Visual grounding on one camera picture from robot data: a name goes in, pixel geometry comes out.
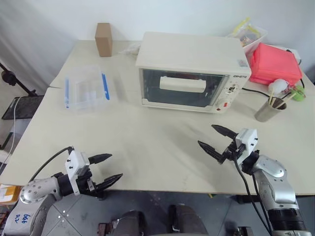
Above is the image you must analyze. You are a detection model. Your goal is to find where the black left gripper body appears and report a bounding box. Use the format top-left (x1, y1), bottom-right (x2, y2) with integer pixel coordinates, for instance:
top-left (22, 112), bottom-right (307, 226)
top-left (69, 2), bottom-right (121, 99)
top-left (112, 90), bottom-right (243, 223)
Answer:
top-left (75, 169), bottom-right (107, 200)

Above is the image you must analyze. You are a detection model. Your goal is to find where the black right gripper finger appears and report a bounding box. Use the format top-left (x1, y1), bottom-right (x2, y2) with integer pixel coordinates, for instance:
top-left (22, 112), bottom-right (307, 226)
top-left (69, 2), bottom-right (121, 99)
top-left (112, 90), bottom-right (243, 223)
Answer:
top-left (211, 124), bottom-right (239, 142)
top-left (197, 140), bottom-right (225, 165)

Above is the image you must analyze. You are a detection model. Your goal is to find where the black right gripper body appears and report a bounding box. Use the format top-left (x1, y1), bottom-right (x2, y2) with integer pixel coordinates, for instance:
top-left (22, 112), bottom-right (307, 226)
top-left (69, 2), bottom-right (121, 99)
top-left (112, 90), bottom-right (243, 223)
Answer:
top-left (222, 139), bottom-right (246, 163)

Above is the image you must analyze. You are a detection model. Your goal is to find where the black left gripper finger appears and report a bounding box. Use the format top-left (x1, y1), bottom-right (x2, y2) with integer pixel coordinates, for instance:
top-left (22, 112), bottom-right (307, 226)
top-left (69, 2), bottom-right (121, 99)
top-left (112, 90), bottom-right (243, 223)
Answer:
top-left (95, 173), bottom-right (124, 192)
top-left (88, 153), bottom-right (113, 165)

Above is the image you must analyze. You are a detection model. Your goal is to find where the cream toaster oven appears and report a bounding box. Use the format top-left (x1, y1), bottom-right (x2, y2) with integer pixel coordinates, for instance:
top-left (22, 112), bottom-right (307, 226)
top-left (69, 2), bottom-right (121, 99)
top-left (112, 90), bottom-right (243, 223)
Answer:
top-left (135, 31), bottom-right (252, 115)

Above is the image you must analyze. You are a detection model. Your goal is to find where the dark rounded shape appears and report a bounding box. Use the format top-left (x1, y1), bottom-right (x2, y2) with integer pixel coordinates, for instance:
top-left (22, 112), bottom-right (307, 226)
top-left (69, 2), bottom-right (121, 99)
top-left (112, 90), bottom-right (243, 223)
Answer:
top-left (97, 209), bottom-right (146, 236)
top-left (168, 204), bottom-right (209, 236)

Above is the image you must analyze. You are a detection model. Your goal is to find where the steel cup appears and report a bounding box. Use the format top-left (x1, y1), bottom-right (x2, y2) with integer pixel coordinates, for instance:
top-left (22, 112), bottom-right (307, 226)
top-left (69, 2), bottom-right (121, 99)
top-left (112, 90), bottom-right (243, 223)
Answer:
top-left (254, 96), bottom-right (288, 122)

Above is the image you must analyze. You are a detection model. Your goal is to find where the white round toy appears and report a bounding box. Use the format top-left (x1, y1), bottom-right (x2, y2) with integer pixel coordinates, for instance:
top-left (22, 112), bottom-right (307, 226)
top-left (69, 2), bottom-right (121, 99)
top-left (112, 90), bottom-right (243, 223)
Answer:
top-left (268, 78), bottom-right (289, 94)

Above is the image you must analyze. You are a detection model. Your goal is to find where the clear box with blue latches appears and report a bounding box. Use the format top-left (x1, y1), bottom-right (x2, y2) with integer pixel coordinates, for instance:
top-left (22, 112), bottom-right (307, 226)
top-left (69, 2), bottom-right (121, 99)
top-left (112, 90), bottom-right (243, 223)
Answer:
top-left (64, 64), bottom-right (111, 113)

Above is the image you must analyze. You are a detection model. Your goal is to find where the yellow cardboard package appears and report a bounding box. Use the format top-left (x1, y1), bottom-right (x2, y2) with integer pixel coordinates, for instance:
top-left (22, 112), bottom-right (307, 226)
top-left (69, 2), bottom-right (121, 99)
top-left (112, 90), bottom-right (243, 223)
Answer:
top-left (0, 183), bottom-right (22, 207)

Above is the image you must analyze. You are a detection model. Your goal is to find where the green plastic toy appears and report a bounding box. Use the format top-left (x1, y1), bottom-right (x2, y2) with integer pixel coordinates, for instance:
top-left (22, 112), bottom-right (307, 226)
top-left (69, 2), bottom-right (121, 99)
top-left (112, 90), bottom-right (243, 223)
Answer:
top-left (291, 84), bottom-right (306, 102)

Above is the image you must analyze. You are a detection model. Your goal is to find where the pink plastic box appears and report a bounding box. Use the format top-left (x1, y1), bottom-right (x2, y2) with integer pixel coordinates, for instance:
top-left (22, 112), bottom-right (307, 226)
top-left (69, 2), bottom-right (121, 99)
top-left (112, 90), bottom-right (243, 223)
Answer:
top-left (249, 42), bottom-right (304, 86)

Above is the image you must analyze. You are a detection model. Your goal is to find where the clear plastic storage bin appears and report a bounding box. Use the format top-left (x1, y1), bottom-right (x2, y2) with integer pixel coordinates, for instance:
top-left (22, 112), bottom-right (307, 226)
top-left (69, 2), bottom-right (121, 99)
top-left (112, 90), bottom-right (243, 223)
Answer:
top-left (226, 23), bottom-right (269, 54)

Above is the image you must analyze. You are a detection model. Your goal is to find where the yellow plastic bag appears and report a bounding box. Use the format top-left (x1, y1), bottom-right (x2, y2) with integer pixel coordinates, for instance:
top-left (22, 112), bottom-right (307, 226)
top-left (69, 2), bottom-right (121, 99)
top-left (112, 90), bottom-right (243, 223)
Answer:
top-left (232, 17), bottom-right (252, 38)

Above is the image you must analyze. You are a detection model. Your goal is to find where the black tripod stand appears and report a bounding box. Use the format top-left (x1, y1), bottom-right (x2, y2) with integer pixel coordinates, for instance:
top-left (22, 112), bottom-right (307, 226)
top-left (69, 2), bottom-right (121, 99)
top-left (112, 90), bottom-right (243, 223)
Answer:
top-left (0, 62), bottom-right (38, 97)

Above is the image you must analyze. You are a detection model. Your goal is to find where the brown cardboard box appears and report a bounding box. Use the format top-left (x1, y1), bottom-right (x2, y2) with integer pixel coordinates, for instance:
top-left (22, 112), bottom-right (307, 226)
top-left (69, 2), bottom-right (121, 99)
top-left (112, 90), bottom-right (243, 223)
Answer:
top-left (94, 22), bottom-right (114, 58)

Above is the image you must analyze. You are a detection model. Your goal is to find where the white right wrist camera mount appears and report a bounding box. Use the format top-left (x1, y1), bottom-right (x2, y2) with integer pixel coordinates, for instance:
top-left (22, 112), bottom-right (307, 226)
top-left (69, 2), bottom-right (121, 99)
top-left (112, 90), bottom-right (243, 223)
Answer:
top-left (235, 128), bottom-right (258, 165)

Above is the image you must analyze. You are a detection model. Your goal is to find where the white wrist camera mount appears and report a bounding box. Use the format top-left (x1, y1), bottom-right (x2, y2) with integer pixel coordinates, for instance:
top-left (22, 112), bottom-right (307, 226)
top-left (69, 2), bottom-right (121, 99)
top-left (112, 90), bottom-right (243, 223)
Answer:
top-left (235, 128), bottom-right (258, 165)
top-left (64, 149), bottom-right (91, 196)

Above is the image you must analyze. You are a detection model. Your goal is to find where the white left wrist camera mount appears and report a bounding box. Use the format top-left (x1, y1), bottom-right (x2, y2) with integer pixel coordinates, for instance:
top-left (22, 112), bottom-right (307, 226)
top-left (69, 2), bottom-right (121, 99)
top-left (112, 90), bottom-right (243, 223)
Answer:
top-left (64, 149), bottom-right (91, 196)

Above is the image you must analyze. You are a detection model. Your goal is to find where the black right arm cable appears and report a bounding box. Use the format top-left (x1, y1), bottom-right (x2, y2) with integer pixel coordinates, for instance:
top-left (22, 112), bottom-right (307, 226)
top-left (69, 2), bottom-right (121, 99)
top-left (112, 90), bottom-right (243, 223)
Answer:
top-left (233, 157), bottom-right (274, 236)

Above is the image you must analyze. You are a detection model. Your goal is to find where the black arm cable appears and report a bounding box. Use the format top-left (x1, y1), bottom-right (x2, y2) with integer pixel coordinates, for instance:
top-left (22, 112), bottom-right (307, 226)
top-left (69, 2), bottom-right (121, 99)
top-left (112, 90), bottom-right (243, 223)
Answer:
top-left (233, 157), bottom-right (274, 236)
top-left (28, 146), bottom-right (75, 183)

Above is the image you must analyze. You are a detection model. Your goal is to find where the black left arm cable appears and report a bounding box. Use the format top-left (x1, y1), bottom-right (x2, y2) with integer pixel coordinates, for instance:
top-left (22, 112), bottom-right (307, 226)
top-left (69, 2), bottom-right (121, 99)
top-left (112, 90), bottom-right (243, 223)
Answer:
top-left (28, 146), bottom-right (75, 183)

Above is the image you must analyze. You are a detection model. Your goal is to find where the thin black cable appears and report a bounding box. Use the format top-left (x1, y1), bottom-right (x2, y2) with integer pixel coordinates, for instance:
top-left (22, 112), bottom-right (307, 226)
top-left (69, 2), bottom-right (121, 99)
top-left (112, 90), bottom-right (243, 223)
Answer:
top-left (242, 87), bottom-right (272, 99)

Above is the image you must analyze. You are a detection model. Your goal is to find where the glass oven door with handle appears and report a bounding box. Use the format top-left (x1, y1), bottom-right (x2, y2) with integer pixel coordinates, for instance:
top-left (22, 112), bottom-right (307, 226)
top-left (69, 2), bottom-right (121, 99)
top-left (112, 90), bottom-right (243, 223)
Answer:
top-left (139, 68), bottom-right (231, 109)

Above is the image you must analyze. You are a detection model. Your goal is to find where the thin white cable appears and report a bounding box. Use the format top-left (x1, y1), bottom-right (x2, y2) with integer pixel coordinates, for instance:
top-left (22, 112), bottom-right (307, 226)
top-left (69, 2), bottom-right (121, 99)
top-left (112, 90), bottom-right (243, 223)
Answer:
top-left (0, 96), bottom-right (22, 173)

